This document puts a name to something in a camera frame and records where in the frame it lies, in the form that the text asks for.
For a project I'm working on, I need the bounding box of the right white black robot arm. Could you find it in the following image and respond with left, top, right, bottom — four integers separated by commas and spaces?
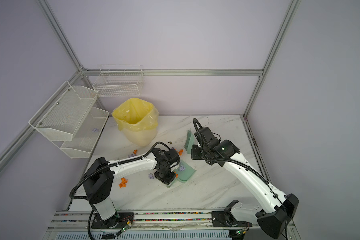
191, 119, 300, 239

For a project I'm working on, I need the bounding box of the white wire basket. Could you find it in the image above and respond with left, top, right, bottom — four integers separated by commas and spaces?
93, 65, 145, 97

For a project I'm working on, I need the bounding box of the green hand brush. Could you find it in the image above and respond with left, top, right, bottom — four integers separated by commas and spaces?
184, 130, 195, 155

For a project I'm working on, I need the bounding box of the white mesh two-tier shelf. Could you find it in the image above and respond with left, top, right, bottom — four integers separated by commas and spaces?
29, 82, 109, 159

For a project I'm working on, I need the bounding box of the bin with yellow bag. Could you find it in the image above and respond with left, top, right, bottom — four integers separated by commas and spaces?
112, 98, 160, 147

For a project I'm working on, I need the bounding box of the orange scrap near left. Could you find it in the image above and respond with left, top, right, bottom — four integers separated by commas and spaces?
119, 178, 128, 188

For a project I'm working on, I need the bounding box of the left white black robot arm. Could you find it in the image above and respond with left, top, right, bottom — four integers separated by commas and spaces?
69, 142, 181, 229

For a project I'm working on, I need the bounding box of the purple orange scrap left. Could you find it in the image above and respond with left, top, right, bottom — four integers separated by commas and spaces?
128, 150, 138, 158

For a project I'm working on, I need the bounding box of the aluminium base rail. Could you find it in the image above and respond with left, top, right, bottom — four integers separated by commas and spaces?
41, 207, 302, 240

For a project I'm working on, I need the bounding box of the green plastic dustpan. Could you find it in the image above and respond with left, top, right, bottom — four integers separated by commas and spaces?
167, 160, 196, 188

